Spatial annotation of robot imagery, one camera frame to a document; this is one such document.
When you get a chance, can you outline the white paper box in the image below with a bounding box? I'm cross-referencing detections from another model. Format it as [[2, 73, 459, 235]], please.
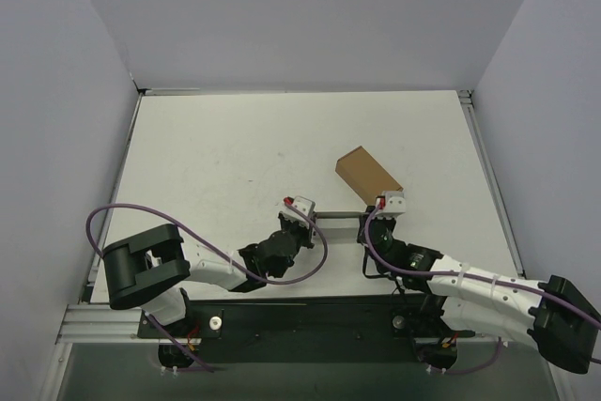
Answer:
[[315, 211, 363, 243]]

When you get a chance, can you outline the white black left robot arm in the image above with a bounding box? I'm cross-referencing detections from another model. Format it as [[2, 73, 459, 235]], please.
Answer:
[[103, 212, 314, 337]]

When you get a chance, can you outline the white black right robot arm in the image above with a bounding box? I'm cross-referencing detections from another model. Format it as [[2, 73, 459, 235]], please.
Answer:
[[358, 209, 600, 375]]

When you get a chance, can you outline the brown folded cardboard box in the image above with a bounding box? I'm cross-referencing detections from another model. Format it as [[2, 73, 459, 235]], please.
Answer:
[[335, 146, 404, 206]]

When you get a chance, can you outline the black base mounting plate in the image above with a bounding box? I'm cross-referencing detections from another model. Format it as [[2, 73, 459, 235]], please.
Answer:
[[167, 293, 455, 364]]

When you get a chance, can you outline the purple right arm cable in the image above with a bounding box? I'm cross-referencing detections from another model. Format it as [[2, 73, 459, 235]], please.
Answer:
[[363, 203, 601, 377]]

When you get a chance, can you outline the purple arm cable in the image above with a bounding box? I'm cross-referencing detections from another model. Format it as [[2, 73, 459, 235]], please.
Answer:
[[363, 203, 601, 377], [86, 196, 330, 377]]

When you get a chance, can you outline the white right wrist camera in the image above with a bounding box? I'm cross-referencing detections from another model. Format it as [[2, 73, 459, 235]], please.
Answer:
[[375, 191, 407, 219]]

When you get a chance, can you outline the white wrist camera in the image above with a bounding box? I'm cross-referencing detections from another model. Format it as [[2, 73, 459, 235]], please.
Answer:
[[375, 191, 407, 219], [280, 195, 316, 225]]

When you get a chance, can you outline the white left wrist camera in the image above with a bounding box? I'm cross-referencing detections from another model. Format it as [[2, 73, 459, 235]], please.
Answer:
[[280, 195, 316, 225]]

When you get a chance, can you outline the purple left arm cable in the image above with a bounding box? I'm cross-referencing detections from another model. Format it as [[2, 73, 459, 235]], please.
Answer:
[[86, 196, 330, 377]]

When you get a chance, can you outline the aluminium table frame rail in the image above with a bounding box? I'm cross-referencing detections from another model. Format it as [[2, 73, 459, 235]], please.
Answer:
[[55, 88, 525, 346]]

